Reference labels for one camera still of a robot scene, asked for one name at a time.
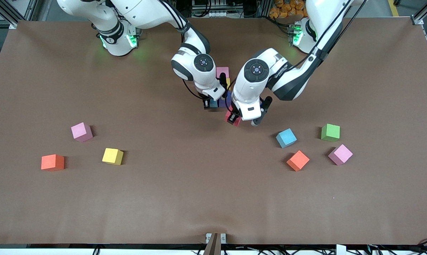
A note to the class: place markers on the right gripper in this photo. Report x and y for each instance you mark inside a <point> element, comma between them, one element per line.
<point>207,102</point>

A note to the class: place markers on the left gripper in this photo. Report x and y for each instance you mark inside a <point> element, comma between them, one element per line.
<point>231,119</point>

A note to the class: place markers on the red foam cube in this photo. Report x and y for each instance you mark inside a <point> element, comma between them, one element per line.
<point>236,122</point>

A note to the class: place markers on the blue foam cube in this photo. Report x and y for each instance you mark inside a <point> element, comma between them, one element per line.
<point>286,138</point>
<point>213,103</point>

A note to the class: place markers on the violet foam cube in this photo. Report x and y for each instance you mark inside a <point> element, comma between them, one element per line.
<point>223,102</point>

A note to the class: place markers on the yellow foam cube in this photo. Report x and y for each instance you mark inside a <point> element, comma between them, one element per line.
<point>112,156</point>
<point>228,83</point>

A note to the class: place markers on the pink foam cube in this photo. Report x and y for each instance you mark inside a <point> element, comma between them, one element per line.
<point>222,72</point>
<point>81,131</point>
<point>340,154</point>

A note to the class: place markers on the orange foam cube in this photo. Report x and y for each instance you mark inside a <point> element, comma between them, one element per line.
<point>297,160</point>
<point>52,162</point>

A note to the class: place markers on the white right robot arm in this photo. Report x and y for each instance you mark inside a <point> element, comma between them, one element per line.
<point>195,67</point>

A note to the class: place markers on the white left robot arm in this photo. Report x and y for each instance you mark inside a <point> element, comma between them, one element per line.
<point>287,78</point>

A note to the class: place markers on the brown table mat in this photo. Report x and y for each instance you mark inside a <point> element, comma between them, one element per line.
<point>213,198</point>

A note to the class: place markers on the long white socket strip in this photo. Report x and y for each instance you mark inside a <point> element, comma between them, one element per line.
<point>220,14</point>

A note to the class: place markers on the green foam cube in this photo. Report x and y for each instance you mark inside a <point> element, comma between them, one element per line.
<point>330,132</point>

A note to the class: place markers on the orange bag heap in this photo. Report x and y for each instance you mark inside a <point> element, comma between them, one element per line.
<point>289,9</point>

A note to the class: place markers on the white label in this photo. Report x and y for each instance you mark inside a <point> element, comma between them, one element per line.
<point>341,250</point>

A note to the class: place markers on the brown post with metal brackets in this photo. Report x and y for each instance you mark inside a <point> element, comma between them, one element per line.
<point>215,246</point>

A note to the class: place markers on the metal corner bracket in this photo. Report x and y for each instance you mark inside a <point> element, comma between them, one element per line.
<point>417,20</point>
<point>13,24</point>

